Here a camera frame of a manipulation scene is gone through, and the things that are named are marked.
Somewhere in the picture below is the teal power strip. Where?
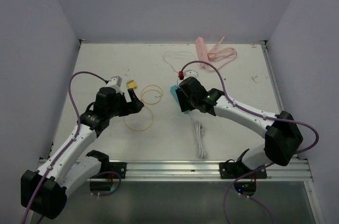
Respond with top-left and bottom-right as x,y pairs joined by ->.
170,85 -> 192,114

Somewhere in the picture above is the yellow plug adapter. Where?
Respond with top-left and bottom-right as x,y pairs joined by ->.
126,80 -> 138,89

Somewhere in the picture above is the yellow plug with cable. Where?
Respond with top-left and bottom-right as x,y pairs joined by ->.
123,84 -> 164,132

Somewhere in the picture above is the pink power strip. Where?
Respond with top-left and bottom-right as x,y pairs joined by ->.
195,36 -> 238,70

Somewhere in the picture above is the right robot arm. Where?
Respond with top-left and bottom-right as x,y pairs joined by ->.
175,77 -> 303,178

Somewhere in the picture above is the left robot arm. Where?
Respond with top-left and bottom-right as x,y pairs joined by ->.
21,87 -> 144,219

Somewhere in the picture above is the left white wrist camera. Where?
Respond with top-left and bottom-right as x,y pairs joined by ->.
106,76 -> 122,91

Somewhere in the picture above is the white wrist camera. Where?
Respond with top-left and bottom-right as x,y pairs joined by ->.
106,76 -> 122,91
178,70 -> 199,80

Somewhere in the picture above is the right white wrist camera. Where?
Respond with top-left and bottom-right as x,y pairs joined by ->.
178,70 -> 199,80

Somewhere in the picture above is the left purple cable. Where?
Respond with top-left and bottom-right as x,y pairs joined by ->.
20,71 -> 109,224

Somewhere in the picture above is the white cable bundle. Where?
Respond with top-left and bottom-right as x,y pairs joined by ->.
190,114 -> 209,160

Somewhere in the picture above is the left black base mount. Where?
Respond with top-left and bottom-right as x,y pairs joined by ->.
100,162 -> 127,180

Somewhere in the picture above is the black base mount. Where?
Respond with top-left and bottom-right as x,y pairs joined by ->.
219,159 -> 267,180
100,162 -> 127,180

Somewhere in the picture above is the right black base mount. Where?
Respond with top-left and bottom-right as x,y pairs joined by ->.
219,159 -> 267,180

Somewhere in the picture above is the aluminium front rail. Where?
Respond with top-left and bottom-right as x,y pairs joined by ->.
110,158 -> 313,182

